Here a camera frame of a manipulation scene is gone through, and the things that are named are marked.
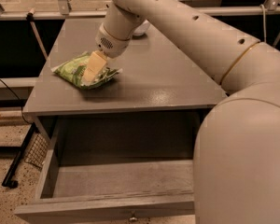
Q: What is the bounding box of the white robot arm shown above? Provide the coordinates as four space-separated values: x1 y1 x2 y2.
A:
96 0 280 224

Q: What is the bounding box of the metal enclosure railing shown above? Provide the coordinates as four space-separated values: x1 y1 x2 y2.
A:
0 0 280 21

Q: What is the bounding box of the white cable right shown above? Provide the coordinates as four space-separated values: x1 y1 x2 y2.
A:
259 3 269 43

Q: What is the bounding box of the grey wooden cabinet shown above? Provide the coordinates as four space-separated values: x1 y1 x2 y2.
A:
23 18 226 135

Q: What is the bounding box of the metal drawer knob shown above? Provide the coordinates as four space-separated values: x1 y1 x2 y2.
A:
129 214 138 222

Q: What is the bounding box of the white ceramic bowl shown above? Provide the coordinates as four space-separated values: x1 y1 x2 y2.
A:
133 21 150 36

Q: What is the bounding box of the black cable left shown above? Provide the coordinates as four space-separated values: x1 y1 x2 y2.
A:
0 77 32 125

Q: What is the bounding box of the wire mesh panel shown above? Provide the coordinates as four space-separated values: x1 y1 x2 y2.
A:
24 133 49 169

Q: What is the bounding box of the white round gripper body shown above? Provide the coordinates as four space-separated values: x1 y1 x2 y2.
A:
95 23 131 58

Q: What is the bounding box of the black wheeled frame leg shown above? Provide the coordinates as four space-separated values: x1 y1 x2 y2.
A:
2 123 35 189

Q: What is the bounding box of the wooden stick with black tape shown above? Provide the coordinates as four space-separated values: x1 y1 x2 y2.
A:
26 8 48 60

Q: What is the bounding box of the green jalapeno chip bag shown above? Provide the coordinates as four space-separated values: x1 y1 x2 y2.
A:
51 52 122 90

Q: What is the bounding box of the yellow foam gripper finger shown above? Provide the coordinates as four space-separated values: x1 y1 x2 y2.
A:
82 50 107 83

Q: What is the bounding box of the grey open top drawer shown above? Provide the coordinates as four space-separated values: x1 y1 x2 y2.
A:
15 112 200 224

